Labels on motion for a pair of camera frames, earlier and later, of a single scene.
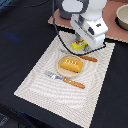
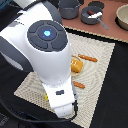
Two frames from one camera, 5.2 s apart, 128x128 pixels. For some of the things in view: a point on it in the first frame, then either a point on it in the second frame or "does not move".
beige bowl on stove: [121, 17] does not move
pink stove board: [109, 12] does not move
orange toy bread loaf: [72, 65] does not move
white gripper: [93, 31] -> [61, 98]
